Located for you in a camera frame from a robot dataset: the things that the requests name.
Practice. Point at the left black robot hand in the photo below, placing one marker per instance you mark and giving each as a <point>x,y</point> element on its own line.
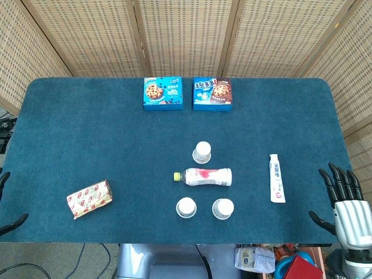
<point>14,222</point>

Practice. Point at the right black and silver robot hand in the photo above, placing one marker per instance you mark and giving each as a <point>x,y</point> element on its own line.
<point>353,221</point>

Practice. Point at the white paper cup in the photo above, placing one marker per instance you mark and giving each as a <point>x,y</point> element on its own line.
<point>186,207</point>
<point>202,151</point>
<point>223,208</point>

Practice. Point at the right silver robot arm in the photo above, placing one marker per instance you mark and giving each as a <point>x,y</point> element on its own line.
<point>359,263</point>

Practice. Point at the red box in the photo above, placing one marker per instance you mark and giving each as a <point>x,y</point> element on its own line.
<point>302,268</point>

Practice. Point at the gold and red snack package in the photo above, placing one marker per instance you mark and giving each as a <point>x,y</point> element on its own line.
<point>89,198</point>

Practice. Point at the white toothpaste tube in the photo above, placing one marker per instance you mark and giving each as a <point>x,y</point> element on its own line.
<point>276,180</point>

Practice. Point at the blue plastic item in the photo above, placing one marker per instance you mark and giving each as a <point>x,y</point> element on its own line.
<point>280,268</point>

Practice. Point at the black equipment beside table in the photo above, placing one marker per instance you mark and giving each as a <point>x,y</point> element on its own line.
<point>5,130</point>

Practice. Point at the blue carpet table cover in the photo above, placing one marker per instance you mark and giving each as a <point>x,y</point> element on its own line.
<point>87,145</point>

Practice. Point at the white fabric pouch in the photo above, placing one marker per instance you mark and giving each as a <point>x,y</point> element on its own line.
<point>254,260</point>

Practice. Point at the plastic bottle with green cap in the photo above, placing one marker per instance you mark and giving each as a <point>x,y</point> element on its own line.
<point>209,176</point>

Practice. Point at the grey robot torso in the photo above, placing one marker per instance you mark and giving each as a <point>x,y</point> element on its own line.
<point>162,261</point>

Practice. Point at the blue and brown cookie box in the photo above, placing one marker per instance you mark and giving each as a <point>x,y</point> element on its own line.
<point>212,94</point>

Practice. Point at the woven bamboo folding screen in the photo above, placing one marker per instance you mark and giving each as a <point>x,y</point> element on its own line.
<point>186,35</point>

